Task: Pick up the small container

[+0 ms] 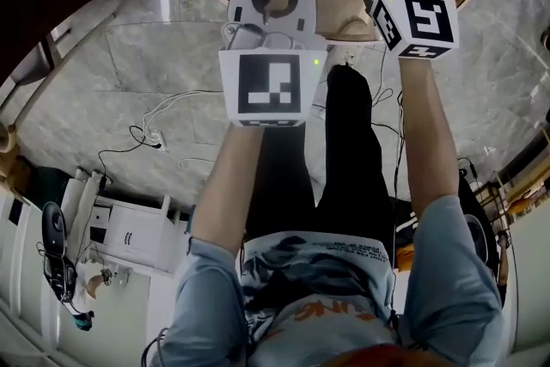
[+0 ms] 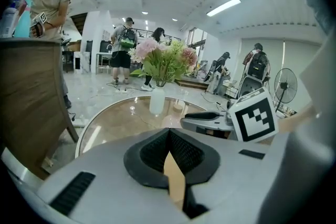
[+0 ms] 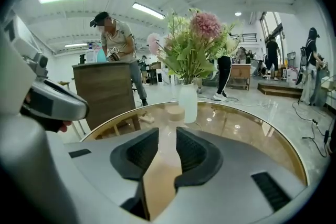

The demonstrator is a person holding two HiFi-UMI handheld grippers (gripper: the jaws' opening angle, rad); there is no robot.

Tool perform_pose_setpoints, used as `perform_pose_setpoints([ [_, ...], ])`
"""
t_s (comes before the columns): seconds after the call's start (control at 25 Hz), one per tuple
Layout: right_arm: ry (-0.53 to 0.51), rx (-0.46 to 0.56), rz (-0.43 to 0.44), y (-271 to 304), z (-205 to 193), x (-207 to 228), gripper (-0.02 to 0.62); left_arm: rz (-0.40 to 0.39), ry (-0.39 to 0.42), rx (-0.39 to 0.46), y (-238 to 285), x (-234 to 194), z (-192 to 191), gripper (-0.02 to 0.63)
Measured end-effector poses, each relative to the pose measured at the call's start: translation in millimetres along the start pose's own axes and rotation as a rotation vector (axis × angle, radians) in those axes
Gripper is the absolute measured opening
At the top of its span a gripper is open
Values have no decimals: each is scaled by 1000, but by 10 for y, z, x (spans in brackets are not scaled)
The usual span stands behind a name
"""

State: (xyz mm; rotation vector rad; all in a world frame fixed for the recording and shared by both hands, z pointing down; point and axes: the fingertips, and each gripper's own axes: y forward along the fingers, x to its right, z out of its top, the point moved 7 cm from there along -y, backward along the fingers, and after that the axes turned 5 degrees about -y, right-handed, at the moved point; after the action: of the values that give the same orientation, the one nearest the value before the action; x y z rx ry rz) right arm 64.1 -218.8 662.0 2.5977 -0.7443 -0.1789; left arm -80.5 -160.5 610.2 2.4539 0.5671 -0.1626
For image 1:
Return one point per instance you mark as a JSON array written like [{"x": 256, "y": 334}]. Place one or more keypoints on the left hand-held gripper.
[{"x": 268, "y": 83}]

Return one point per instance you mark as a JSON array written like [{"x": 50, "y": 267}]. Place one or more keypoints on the person's right forearm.
[{"x": 429, "y": 129}]

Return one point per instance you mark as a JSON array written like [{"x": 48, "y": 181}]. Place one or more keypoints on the person's left forearm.
[{"x": 234, "y": 185}]

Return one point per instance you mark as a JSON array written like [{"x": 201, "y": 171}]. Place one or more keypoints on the black trousers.
[{"x": 352, "y": 150}]

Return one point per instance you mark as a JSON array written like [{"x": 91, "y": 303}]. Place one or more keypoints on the white power strip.
[{"x": 155, "y": 140}]

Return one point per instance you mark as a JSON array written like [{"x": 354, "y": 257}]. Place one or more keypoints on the white low cabinet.
[{"x": 137, "y": 236}]

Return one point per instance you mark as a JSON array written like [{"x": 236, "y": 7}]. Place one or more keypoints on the light wooden chair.
[{"x": 7, "y": 137}]

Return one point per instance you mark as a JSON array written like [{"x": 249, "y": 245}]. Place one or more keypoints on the light blue printed t-shirt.
[{"x": 447, "y": 292}]

